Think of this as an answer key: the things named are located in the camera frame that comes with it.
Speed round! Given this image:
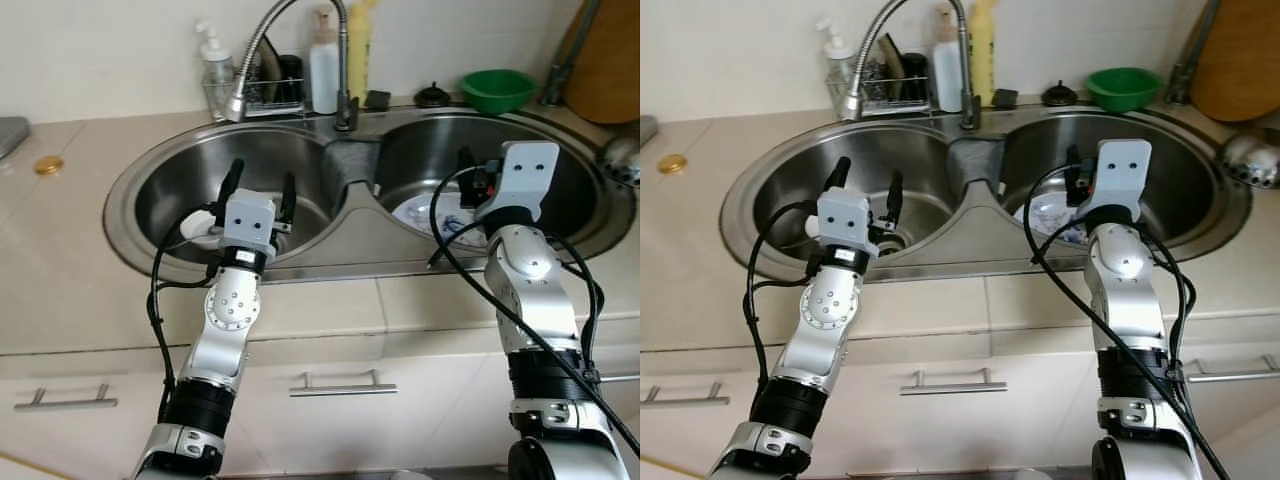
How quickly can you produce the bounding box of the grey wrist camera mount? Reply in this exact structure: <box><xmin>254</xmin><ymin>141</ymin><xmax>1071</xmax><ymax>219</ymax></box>
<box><xmin>222</xmin><ymin>190</ymin><xmax>277</xmax><ymax>251</ymax></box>
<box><xmin>480</xmin><ymin>141</ymin><xmax>561</xmax><ymax>223</ymax></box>
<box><xmin>1085</xmin><ymin>140</ymin><xmax>1153</xmax><ymax>216</ymax></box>
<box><xmin>817</xmin><ymin>188</ymin><xmax>877</xmax><ymax>251</ymax></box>

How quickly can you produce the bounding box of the steel colander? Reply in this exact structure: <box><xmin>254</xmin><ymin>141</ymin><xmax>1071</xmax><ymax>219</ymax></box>
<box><xmin>598</xmin><ymin>135</ymin><xmax>641</xmax><ymax>189</ymax></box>
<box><xmin>1218</xmin><ymin>130</ymin><xmax>1280</xmax><ymax>191</ymax></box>

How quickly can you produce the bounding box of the wooden cutting board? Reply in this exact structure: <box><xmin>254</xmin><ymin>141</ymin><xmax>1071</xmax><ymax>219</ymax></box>
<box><xmin>1188</xmin><ymin>0</ymin><xmax>1280</xmax><ymax>123</ymax></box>
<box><xmin>563</xmin><ymin>0</ymin><xmax>641</xmax><ymax>125</ymax></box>

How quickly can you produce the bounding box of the cream kitchen base cabinet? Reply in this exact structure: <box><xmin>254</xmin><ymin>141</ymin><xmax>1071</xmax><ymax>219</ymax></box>
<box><xmin>640</xmin><ymin>335</ymin><xmax>1280</xmax><ymax>480</ymax></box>
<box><xmin>0</xmin><ymin>340</ymin><xmax>640</xmax><ymax>480</ymax></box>

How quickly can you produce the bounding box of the white plastic bottle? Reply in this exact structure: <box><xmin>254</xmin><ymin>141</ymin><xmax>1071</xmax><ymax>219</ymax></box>
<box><xmin>308</xmin><ymin>8</ymin><xmax>341</xmax><ymax>114</ymax></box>
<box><xmin>932</xmin><ymin>5</ymin><xmax>965</xmax><ymax>113</ymax></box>

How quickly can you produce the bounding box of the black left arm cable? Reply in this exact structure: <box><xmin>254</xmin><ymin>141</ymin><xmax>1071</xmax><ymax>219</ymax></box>
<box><xmin>745</xmin><ymin>200</ymin><xmax>823</xmax><ymax>401</ymax></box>
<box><xmin>147</xmin><ymin>200</ymin><xmax>226</xmax><ymax>421</ymax></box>

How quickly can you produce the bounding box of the steel wire rack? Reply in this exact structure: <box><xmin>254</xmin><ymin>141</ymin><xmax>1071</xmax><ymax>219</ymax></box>
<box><xmin>828</xmin><ymin>75</ymin><xmax>933</xmax><ymax>119</ymax></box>
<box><xmin>203</xmin><ymin>78</ymin><xmax>309</xmax><ymax>121</ymax></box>

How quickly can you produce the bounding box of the white plate with blue pattern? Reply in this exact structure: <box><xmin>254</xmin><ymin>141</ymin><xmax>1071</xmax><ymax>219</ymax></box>
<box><xmin>1013</xmin><ymin>192</ymin><xmax>1096</xmax><ymax>246</ymax></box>
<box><xmin>392</xmin><ymin>192</ymin><xmax>491</xmax><ymax>246</ymax></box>

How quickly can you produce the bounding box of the green plastic bowl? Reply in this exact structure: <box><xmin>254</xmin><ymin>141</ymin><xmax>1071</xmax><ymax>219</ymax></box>
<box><xmin>460</xmin><ymin>69</ymin><xmax>538</xmax><ymax>114</ymax></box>
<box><xmin>1086</xmin><ymin>67</ymin><xmax>1164</xmax><ymax>113</ymax></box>

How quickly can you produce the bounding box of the black cup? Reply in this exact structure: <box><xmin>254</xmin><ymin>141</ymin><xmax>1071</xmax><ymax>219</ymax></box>
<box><xmin>902</xmin><ymin>52</ymin><xmax>929</xmax><ymax>101</ymax></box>
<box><xmin>280</xmin><ymin>55</ymin><xmax>306</xmax><ymax>104</ymax></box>

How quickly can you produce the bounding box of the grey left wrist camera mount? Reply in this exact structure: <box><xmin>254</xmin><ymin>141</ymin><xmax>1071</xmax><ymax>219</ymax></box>
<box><xmin>222</xmin><ymin>190</ymin><xmax>277</xmax><ymax>251</ymax></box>
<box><xmin>817</xmin><ymin>188</ymin><xmax>877</xmax><ymax>251</ymax></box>

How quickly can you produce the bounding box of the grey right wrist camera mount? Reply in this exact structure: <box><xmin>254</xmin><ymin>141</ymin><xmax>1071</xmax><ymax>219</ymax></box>
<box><xmin>480</xmin><ymin>141</ymin><xmax>561</xmax><ymax>223</ymax></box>
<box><xmin>1085</xmin><ymin>140</ymin><xmax>1153</xmax><ymax>216</ymax></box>

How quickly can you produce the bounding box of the steel gooseneck faucet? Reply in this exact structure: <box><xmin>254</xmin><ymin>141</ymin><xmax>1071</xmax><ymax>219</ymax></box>
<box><xmin>838</xmin><ymin>0</ymin><xmax>981</xmax><ymax>131</ymax></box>
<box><xmin>224</xmin><ymin>0</ymin><xmax>359</xmax><ymax>133</ymax></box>

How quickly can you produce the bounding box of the stainless steel double sink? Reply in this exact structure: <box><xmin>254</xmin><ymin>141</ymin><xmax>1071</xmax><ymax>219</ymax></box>
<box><xmin>720</xmin><ymin>103</ymin><xmax>1253</xmax><ymax>281</ymax></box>
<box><xmin>103</xmin><ymin>105</ymin><xmax>638</xmax><ymax>283</ymax></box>

